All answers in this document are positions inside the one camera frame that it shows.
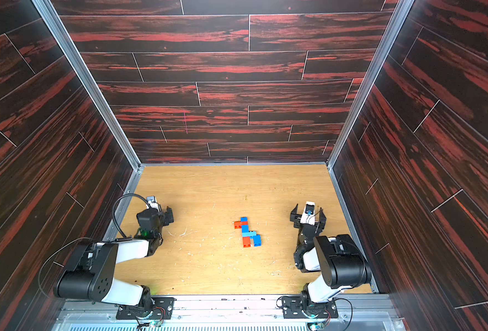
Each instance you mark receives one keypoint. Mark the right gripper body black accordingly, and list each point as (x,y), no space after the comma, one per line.
(295,216)

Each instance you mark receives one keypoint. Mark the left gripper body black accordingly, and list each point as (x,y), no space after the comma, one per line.
(164,221)

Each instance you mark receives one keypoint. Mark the small red lego brick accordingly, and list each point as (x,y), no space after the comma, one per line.
(246,242)

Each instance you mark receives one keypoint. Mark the red long lego brick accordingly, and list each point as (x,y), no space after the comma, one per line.
(240,224)

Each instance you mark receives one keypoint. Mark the light blue long lego brick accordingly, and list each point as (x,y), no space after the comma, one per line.
(249,234)

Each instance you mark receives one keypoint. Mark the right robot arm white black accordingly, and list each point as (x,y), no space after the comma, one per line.
(338,260)

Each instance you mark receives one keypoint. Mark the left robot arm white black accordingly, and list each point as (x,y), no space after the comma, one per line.
(89,272)

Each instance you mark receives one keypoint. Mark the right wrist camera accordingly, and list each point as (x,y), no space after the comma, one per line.
(309,214)

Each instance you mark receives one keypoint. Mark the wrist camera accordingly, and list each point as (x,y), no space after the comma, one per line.
(309,214)
(153,203)

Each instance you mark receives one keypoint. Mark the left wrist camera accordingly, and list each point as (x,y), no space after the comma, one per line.
(153,203)

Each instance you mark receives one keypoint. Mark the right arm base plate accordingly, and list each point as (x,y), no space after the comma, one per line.
(297,307)

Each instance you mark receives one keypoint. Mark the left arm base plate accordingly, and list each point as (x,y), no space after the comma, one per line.
(160,308)

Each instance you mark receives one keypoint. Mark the aluminium front rail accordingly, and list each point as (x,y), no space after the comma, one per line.
(236,312)

